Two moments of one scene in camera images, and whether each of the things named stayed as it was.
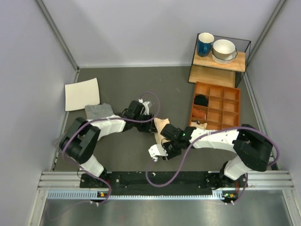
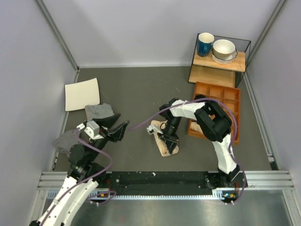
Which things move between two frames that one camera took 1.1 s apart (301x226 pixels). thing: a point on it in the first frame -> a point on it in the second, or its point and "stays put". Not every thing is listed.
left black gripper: x=149 y=126 -> x=116 y=134
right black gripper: x=170 y=155 -> x=170 y=139
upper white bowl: x=223 y=49 stays put
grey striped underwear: x=98 y=111 stays put
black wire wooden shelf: x=205 y=69 stays put
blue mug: x=204 y=44 stays put
